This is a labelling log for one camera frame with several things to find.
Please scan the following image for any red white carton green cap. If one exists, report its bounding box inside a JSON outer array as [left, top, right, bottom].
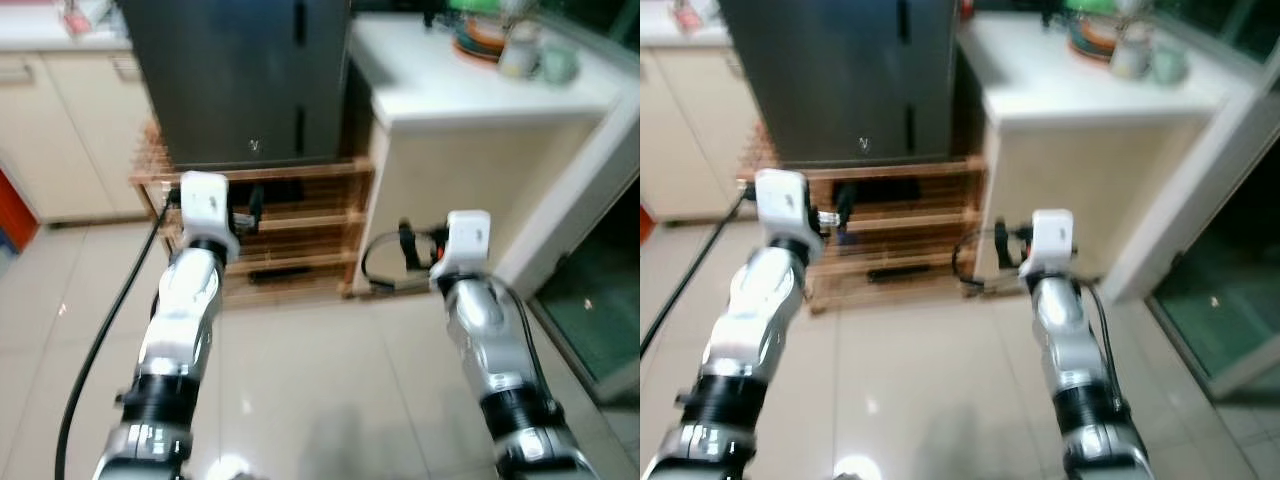
[[671, 0, 707, 37], [59, 0, 97, 37]]

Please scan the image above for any dark grey mini fridge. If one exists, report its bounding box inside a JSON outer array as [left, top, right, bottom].
[[718, 0, 960, 170], [117, 0, 354, 170]]

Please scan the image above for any wooden slatted rack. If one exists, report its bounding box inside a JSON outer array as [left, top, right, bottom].
[[738, 124, 987, 314], [130, 124, 377, 302]]

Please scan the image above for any white counter cabinet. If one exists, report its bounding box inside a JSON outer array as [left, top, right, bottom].
[[347, 12, 627, 293], [955, 12, 1257, 293]]

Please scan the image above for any beige kitchen cabinet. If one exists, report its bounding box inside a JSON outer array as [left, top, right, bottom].
[[0, 48, 153, 224], [640, 45, 773, 224]]

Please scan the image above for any white framed glass door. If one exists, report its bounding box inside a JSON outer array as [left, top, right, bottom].
[[1099, 68, 1280, 403], [494, 88, 641, 403]]

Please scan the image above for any stack of plates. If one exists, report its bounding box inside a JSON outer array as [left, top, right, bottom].
[[451, 19, 512, 64], [1064, 18, 1122, 62]]

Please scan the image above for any beige mug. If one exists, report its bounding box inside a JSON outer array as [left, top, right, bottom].
[[1109, 29, 1154, 82], [497, 33, 542, 82]]

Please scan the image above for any pale green mug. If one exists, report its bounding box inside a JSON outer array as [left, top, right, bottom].
[[1149, 44, 1192, 87], [539, 42, 582, 87]]

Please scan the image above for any looped black right wrist cable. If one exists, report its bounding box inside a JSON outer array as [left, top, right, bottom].
[[951, 227, 1027, 295], [359, 231, 441, 295]]

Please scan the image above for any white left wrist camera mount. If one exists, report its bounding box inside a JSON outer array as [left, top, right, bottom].
[[177, 171, 242, 264], [754, 168, 824, 264]]

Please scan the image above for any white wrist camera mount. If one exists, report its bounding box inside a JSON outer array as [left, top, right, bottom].
[[1017, 208, 1077, 282], [754, 168, 824, 264], [431, 209, 494, 292], [177, 171, 242, 264]]

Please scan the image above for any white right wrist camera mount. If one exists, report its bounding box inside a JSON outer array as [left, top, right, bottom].
[[1017, 208, 1077, 282], [431, 209, 494, 292]]

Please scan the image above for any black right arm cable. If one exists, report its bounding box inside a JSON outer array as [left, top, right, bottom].
[[1088, 284, 1137, 403], [498, 284, 562, 403]]

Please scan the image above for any long black left arm cable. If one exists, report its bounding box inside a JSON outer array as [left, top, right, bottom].
[[54, 198, 183, 480], [640, 188, 758, 363]]

